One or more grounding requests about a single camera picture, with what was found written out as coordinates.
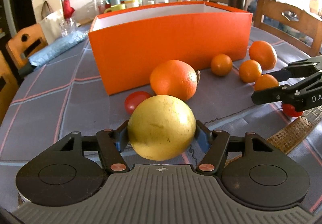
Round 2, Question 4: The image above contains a wooden chair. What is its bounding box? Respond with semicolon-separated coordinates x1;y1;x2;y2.
254;0;321;57
5;24;48;69
0;53;19;123

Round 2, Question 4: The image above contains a woven bamboo placemat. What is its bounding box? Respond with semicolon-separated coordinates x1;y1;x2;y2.
224;109;322;167

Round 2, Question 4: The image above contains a small tangerine front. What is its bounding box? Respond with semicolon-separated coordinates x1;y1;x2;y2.
254;74;279;91

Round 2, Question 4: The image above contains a checked blue tablecloth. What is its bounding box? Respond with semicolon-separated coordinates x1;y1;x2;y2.
1;41;321;223

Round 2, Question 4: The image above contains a white paper bag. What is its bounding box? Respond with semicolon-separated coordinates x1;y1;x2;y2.
32;0;64;44

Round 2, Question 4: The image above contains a large orange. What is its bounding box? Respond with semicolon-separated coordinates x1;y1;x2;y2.
150;60;198;101

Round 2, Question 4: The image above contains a red tomato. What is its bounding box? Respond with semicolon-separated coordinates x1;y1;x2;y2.
124;91;151;115
282;102;303;117

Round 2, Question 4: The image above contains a glass cup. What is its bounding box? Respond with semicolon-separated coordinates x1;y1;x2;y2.
60;18;77;37

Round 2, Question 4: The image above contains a red folded umbrella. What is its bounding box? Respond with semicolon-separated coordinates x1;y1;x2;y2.
62;0;75;19

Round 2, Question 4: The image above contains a small tangerine middle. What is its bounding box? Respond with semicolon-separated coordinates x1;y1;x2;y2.
239;60;262;83

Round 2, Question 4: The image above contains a wooden chair near left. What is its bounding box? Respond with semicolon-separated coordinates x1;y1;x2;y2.
0;53;19;123

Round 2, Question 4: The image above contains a small tangerine near box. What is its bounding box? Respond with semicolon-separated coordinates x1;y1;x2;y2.
210;54;232;76

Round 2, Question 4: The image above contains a yellow green mug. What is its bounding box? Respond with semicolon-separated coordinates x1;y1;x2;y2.
104;4;126;13

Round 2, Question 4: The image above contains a white yellow lid container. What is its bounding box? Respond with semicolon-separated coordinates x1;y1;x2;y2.
124;0;140;9

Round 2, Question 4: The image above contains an orange cardboard box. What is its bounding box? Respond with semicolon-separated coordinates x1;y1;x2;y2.
88;1;253;95

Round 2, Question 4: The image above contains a yellow pomelo fruit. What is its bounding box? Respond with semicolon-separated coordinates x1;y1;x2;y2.
127;95;196;161

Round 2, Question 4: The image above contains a wooden chair right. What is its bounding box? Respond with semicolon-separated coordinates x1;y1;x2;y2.
254;0;321;57

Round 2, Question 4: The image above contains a blue plastic bag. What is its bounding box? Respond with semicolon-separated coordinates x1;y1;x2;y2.
28;31;88;67

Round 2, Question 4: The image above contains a medium orange far right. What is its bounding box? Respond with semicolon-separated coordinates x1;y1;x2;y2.
248;40;277;70

